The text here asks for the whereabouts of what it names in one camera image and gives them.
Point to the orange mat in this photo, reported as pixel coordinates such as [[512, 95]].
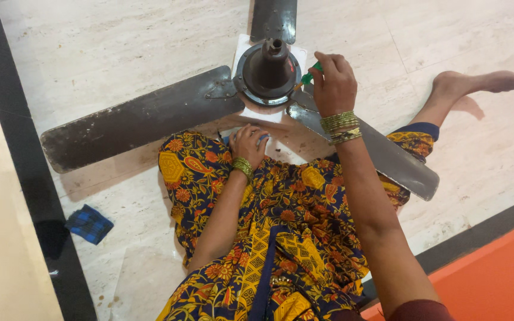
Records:
[[489, 281]]

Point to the maroon sleeve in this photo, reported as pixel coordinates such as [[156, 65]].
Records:
[[422, 311]]

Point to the brown ceiling fan blade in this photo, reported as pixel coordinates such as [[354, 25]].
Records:
[[274, 20], [391, 158], [141, 120]]

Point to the blue checked cloth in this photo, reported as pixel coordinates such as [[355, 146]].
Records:
[[89, 224]]

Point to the person's left fingers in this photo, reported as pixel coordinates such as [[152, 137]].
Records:
[[249, 132]]

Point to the person's right hand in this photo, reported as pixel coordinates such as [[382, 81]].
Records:
[[337, 89]]

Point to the small blue cloth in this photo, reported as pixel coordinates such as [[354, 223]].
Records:
[[263, 138]]

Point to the white paper sheet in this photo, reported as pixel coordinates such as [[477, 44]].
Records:
[[261, 115]]

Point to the stack of green bangles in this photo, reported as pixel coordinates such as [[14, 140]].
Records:
[[339, 121], [243, 167]]

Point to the gold patterned bangle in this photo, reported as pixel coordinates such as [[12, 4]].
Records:
[[345, 135]]

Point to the person's floral dress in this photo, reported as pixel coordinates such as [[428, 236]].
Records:
[[292, 232]]

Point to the person's right foot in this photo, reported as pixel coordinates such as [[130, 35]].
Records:
[[466, 84]]

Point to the brown ceiling fan motor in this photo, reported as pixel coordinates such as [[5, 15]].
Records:
[[267, 71]]

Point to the person's left hand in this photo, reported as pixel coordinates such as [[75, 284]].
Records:
[[246, 147]]

